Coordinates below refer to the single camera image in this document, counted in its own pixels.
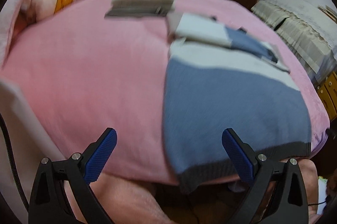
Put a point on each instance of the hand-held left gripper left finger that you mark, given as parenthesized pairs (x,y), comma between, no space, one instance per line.
(102,155)

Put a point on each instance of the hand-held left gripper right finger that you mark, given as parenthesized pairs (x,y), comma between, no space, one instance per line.
(237,155)

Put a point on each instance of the colour-block knit sweater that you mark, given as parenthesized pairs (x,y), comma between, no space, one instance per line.
(223,103)

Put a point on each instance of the pink bed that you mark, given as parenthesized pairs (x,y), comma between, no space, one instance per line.
(92,68)

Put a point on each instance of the wooden desk with drawers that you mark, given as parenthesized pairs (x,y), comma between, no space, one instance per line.
(329,92)

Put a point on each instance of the lace-covered cabinet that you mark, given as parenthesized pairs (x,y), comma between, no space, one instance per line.
(297,37)

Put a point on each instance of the dark grey folded garment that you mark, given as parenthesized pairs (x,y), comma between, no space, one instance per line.
(131,12)

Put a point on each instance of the white lace cover cloth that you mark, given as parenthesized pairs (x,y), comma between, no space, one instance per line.
(302,10)

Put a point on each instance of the stack of books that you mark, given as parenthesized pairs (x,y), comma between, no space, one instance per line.
(329,12)

